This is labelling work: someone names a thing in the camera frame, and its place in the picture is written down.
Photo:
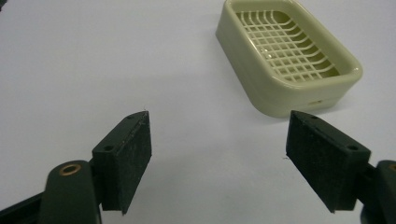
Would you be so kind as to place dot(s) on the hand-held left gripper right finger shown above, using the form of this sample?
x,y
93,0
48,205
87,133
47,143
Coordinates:
x,y
323,161

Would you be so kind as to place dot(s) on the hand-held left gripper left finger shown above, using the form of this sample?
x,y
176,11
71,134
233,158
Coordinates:
x,y
124,165

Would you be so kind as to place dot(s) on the pale green soap dish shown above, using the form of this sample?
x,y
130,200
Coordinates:
x,y
289,59

